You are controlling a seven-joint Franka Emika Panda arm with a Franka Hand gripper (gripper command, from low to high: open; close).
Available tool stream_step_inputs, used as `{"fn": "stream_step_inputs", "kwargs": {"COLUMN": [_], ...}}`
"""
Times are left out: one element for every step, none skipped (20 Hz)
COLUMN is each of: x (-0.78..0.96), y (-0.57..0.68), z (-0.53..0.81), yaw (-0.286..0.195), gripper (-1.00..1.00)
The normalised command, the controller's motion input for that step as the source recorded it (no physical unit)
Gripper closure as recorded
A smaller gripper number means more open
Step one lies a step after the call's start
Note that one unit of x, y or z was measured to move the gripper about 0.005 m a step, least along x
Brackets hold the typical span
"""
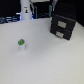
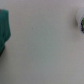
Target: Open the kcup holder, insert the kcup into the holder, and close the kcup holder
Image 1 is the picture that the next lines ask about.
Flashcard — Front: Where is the green-lidded white kcup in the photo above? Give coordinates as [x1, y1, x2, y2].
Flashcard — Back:
[18, 39, 26, 51]

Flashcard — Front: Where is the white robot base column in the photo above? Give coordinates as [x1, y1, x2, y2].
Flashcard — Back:
[20, 0, 32, 20]

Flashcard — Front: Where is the black kcup holder drawer box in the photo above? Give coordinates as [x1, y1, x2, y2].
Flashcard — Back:
[49, 0, 78, 41]

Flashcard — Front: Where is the dark equipment box behind table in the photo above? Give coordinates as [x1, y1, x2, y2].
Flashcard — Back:
[30, 1, 52, 19]

